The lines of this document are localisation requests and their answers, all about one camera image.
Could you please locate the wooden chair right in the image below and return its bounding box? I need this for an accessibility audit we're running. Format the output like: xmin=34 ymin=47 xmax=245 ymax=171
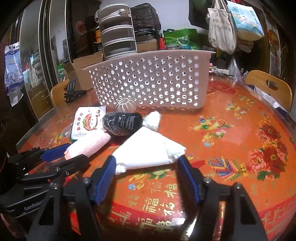
xmin=245 ymin=70 xmax=292 ymax=111

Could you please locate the white ribbed pumpkin ornament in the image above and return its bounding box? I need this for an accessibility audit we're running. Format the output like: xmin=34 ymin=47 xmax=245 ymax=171
xmin=115 ymin=98 xmax=137 ymax=113

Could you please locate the pink towel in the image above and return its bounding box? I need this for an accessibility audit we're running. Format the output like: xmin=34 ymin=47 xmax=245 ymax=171
xmin=64 ymin=130 xmax=111 ymax=160

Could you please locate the white power strip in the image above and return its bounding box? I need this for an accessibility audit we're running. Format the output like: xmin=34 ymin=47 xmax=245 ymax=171
xmin=209 ymin=66 xmax=230 ymax=76

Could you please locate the wooden chair left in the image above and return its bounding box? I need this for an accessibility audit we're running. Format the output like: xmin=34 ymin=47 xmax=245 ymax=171
xmin=50 ymin=79 xmax=69 ymax=108

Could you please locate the black phone stand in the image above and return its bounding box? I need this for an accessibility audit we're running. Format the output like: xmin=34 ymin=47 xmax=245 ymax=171
xmin=64 ymin=79 xmax=87 ymax=103

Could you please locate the cardboard box behind table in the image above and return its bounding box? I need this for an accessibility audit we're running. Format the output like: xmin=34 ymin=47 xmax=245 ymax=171
xmin=137 ymin=39 xmax=159 ymax=53

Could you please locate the black knitted item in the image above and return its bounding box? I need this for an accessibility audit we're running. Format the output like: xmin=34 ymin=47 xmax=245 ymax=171
xmin=102 ymin=112 xmax=143 ymax=136

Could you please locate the white snack packet cartoon print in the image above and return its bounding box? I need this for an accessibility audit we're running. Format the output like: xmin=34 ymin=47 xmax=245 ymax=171
xmin=71 ymin=106 xmax=106 ymax=140

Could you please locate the blue white hanging packet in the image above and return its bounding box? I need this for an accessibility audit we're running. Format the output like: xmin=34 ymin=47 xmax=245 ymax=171
xmin=4 ymin=42 xmax=24 ymax=106

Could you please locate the wooden chair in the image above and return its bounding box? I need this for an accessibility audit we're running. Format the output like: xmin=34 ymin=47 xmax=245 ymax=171
xmin=50 ymin=79 xmax=69 ymax=108
xmin=245 ymin=70 xmax=292 ymax=111

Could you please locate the white stacked drawer unit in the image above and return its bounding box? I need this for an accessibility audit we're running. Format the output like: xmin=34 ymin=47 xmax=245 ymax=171
xmin=94 ymin=3 xmax=137 ymax=60

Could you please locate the beige canvas tote bag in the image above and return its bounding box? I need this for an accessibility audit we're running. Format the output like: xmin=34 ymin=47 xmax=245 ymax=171
xmin=207 ymin=0 xmax=237 ymax=55

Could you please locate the small white cloth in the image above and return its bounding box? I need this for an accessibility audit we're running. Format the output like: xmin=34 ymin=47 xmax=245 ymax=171
xmin=142 ymin=110 xmax=161 ymax=132

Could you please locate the cardboard box left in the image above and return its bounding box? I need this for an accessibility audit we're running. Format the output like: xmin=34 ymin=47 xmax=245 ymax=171
xmin=64 ymin=51 xmax=103 ymax=91

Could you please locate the black plastic bag bundle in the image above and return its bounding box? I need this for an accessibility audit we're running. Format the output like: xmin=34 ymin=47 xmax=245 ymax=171
xmin=131 ymin=3 xmax=161 ymax=38

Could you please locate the blue illustrated tote bag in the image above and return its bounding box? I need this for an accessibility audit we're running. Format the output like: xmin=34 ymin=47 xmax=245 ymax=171
xmin=227 ymin=1 xmax=264 ymax=41

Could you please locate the white perforated plastic basket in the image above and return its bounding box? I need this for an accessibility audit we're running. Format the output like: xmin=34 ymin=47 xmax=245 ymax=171
xmin=84 ymin=50 xmax=213 ymax=109

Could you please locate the green shopping bag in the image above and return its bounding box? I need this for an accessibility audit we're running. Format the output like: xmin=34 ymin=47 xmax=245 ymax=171
xmin=163 ymin=28 xmax=201 ymax=50

